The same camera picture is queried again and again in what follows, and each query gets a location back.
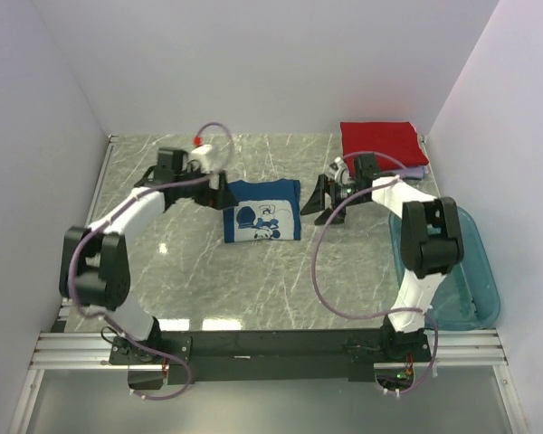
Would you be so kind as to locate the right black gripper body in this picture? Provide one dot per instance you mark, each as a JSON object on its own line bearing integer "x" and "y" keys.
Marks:
{"x": 338, "y": 193}

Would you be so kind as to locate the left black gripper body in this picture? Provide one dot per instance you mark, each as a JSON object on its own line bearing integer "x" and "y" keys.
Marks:
{"x": 201, "y": 193}

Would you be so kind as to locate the blue t shirt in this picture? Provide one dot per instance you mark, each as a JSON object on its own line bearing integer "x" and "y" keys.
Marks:
{"x": 266, "y": 211}

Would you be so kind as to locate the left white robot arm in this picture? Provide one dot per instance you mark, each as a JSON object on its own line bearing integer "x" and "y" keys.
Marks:
{"x": 95, "y": 271}

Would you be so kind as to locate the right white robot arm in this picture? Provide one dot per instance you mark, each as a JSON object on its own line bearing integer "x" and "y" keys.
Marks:
{"x": 430, "y": 244}

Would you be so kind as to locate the lavender folded t shirt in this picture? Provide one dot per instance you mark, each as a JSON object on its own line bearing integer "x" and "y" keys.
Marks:
{"x": 413, "y": 172}

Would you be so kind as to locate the red folded t shirt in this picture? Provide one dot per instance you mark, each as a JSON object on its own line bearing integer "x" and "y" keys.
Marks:
{"x": 396, "y": 139}

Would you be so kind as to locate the teal plastic bin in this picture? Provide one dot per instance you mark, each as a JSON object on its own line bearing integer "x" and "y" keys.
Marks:
{"x": 468, "y": 298}

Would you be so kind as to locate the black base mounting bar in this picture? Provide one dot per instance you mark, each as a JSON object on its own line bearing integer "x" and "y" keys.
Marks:
{"x": 352, "y": 354}

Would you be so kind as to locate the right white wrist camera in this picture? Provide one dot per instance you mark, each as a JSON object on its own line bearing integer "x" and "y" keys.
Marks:
{"x": 338, "y": 172}

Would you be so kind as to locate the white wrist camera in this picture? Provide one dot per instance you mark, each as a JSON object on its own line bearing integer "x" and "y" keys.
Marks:
{"x": 203, "y": 157}
{"x": 338, "y": 172}

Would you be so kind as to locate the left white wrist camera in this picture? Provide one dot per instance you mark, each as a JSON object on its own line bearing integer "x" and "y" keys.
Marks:
{"x": 203, "y": 157}

